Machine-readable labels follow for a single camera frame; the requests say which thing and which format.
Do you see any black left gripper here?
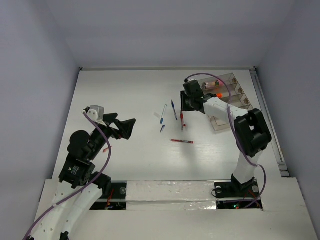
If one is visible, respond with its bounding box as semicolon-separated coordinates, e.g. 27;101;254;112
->
88;112;136;159

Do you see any red gel pen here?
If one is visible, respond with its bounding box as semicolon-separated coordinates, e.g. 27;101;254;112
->
170;139;194;144

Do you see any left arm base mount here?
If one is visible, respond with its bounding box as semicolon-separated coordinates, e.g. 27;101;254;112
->
90;181;127;211

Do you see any dark blue ballpoint pen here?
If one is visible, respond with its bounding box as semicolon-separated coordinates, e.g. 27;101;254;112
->
170;99;178;121

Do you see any white foam front board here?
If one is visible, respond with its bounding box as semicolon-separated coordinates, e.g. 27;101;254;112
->
24;177;316;240

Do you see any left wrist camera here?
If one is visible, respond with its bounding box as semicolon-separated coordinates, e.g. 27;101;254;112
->
82;105;105;123

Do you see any red ballpoint pen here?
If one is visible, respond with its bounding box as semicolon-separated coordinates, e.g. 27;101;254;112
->
180;111;185;131

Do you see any white pen blue cap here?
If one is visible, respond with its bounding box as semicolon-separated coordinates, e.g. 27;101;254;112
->
160;104;168;125

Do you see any orange black highlighter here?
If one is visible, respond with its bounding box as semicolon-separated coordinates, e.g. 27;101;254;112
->
204;93;223;99

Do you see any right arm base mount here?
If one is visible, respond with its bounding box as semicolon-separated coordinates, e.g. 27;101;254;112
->
211;180;263;210

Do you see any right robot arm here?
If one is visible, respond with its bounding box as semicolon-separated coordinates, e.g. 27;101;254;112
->
180;79;272;198

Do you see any clear plastic organizer tray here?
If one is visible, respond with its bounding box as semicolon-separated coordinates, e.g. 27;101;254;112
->
197;73;254;132

